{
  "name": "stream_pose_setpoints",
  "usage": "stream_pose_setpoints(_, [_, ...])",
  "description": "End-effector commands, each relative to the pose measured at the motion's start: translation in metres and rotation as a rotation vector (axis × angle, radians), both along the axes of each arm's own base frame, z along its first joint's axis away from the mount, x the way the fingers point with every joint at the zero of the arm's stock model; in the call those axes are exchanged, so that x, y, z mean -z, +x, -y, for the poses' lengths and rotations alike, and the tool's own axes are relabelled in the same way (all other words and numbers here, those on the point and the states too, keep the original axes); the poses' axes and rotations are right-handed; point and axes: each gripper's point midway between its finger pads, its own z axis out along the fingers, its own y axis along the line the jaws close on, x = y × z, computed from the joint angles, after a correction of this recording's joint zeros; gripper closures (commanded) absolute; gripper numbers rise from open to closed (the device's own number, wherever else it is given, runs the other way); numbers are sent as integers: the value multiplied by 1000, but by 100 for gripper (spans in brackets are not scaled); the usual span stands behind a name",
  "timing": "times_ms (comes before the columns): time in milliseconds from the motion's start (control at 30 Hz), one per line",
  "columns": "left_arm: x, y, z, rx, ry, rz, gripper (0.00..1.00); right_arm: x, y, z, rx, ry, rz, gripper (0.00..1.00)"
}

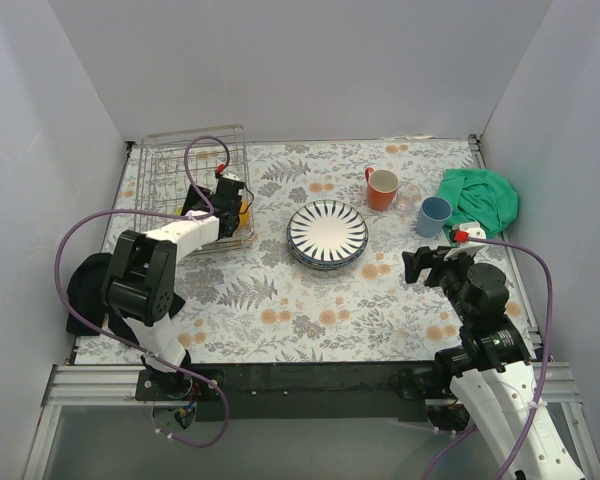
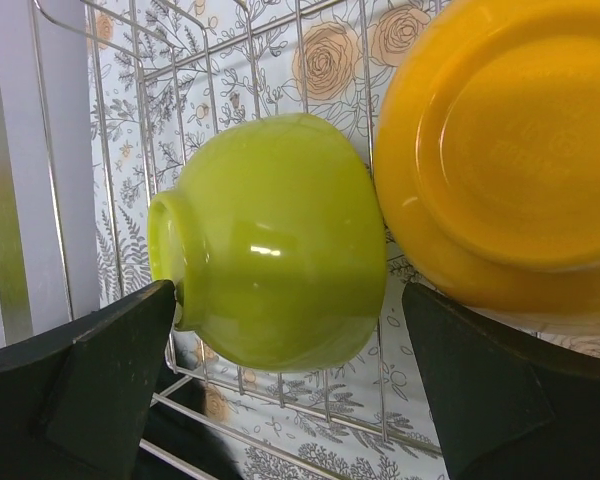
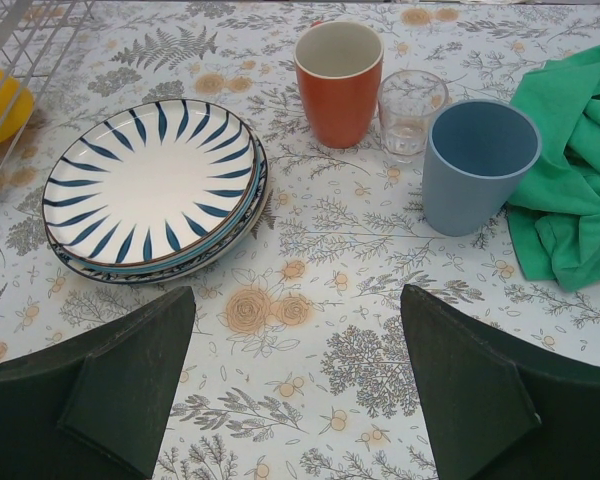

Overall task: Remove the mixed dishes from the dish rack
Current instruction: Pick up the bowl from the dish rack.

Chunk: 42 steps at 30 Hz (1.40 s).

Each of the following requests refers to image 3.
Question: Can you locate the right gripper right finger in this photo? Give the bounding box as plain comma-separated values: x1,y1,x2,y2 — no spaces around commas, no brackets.
401,285,600,479

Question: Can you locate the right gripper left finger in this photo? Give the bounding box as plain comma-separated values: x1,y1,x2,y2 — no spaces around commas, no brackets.
0,287,195,479

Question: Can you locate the white black striped plate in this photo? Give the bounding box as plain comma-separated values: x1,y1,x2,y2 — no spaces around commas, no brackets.
42,99,259,269

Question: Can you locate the light blue cup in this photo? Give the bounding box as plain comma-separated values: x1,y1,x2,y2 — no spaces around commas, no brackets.
422,99,542,236

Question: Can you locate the white teal rimmed plate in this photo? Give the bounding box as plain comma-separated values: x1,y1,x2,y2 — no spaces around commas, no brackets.
54,136,269,284

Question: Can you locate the yellow orange bowl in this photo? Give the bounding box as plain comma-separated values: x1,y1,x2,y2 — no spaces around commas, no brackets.
0,70,34,143

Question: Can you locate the clear plastic glass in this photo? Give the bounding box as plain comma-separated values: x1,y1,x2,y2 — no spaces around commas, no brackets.
377,70,449,163

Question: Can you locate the orange mug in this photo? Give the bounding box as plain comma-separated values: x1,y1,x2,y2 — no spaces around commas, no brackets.
294,21,384,149

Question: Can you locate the green cloth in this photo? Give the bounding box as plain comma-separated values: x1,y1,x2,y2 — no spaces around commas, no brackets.
508,45,600,291

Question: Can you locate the floral table mat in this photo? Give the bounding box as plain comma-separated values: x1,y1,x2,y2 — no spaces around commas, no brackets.
0,1,600,479

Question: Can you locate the metal wire dish rack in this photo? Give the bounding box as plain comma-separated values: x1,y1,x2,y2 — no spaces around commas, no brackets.
0,1,94,171

